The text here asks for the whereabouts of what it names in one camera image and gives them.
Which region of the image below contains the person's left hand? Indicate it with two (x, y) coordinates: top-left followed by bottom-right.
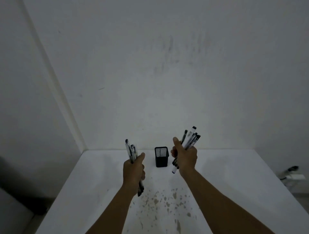
(122, 152), (146, 193)

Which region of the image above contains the person's right hand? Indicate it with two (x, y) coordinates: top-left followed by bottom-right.
(170, 137), (198, 176)

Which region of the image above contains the black mesh pen holder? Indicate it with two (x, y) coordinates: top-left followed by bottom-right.
(155, 146), (169, 168)

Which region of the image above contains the white marker black cap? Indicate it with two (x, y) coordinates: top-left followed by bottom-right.
(186, 126), (197, 151)

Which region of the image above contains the person's right forearm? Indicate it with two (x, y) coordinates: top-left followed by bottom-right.
(180, 168), (276, 234)

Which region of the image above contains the person's left forearm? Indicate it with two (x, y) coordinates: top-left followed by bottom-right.
(86, 184), (138, 234)

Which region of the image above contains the white power adapter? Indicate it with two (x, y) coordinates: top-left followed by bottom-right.
(280, 166), (306, 186)

